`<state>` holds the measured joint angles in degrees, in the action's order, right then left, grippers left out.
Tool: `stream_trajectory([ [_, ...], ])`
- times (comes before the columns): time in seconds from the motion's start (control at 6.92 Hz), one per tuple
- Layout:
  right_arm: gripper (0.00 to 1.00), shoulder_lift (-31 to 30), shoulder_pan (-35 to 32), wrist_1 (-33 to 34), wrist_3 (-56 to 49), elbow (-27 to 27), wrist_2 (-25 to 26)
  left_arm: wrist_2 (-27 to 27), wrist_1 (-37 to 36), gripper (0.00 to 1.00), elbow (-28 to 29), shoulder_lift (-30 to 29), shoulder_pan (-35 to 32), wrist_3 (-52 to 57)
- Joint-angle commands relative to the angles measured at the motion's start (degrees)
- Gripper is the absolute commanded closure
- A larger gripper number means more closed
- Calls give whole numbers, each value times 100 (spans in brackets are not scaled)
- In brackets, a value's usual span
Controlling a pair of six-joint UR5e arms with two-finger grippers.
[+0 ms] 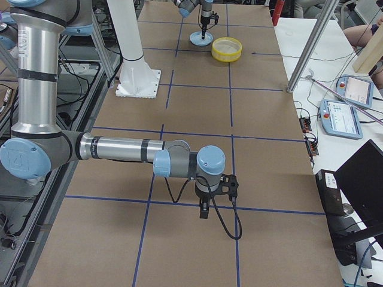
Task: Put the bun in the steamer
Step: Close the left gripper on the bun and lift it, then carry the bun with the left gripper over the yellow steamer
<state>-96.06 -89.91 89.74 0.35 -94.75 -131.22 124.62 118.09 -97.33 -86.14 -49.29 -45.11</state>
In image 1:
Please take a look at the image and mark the light blue plate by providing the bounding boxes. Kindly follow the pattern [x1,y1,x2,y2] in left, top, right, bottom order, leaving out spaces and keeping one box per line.
[189,31,214,47]

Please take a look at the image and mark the brown paper table cover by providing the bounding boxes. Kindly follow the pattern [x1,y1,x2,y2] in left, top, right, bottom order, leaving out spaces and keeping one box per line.
[29,1,342,286]

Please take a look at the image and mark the near teach pendant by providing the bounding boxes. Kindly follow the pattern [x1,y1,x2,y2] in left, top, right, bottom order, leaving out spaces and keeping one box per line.
[319,99,363,139]

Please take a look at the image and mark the far teach pendant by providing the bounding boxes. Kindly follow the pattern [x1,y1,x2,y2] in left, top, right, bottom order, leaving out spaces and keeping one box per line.
[336,75,374,108]

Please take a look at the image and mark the black camera cable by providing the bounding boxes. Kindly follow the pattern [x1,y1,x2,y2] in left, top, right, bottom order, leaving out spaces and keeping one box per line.
[197,2,219,31]
[164,175,242,240]

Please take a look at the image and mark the white pedestal column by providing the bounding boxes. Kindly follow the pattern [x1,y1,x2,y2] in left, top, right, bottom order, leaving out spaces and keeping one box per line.
[107,0,161,99]

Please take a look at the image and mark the orange circuit board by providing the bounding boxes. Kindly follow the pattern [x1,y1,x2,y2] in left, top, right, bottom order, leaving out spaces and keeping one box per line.
[305,138,319,157]
[299,117,312,133]

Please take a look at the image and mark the far orange circuit board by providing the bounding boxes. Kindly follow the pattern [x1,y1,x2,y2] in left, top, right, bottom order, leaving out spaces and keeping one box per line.
[299,117,312,133]

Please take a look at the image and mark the aluminium frame post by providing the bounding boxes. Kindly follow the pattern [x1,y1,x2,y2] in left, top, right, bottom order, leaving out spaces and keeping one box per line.
[287,0,339,93]

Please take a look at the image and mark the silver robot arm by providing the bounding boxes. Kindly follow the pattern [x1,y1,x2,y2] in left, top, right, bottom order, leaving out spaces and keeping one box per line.
[1,1,229,218]
[173,0,215,41]

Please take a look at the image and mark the wooden beam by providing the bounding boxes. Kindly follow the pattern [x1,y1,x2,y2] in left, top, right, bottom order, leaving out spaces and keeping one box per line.
[352,25,383,74]

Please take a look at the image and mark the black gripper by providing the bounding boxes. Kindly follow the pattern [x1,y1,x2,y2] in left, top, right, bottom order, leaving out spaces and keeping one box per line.
[200,16,210,40]
[196,189,216,219]

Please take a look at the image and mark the teach pendant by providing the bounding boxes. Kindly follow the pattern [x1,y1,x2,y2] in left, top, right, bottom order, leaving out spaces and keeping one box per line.
[319,99,363,139]
[336,75,374,108]

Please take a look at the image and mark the black laptop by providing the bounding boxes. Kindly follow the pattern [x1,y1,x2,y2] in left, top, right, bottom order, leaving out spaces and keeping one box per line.
[315,139,382,268]

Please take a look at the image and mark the near orange circuit board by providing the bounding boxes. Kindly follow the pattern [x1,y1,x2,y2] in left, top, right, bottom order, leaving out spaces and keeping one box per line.
[305,138,319,157]

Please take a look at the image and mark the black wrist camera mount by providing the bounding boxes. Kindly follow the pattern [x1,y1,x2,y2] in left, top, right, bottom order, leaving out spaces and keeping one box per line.
[210,11,219,25]
[215,174,239,202]

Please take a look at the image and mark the seated person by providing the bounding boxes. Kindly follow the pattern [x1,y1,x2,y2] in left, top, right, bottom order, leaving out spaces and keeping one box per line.
[343,24,380,49]

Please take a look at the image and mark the red fire extinguisher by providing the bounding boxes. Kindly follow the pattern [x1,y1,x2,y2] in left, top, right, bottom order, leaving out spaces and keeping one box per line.
[272,0,285,27]

